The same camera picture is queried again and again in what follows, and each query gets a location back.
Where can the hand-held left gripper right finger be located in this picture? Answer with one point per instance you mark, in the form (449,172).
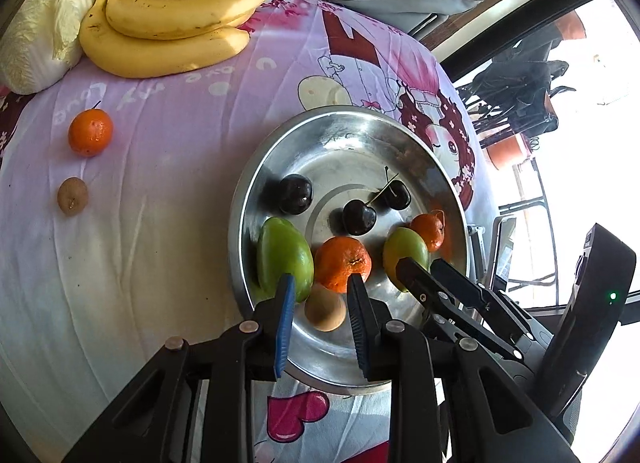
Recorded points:
(357,328)

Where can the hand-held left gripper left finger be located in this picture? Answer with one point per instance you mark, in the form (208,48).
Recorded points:
(285,323)

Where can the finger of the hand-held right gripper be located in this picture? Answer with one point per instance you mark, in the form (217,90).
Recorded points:
(425,288)
(460,283)

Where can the small brown longan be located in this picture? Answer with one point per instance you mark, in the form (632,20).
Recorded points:
(73,196)
(325,310)

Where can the round green jujube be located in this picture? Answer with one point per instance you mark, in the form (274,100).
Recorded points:
(405,245)

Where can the orange tangerine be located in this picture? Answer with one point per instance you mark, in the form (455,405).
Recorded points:
(342,263)
(90,133)
(430,233)

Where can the oblong green jujube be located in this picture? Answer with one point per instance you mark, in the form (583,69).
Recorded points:
(282,253)

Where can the dark cherry with stem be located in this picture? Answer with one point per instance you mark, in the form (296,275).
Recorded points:
(397,195)
(359,218)

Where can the dark stemless cherry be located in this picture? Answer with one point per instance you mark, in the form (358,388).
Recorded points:
(295,194)

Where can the steel basin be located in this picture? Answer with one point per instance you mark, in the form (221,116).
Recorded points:
(340,153)

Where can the silver phone stand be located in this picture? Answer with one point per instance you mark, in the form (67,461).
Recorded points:
(477,243)

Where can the black smartphone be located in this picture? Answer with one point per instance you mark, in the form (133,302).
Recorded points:
(505,253)

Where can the orange flowerpot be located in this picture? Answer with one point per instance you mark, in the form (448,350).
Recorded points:
(570,25)
(507,152)

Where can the printed cartoon tablecloth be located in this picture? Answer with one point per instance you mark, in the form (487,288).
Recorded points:
(175,193)

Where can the yellow banana bunch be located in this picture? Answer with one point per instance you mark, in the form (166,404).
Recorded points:
(175,13)

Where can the napa cabbage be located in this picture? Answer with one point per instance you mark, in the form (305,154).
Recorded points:
(40,33)

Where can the black window frame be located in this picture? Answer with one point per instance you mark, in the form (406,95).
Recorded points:
(500,28)

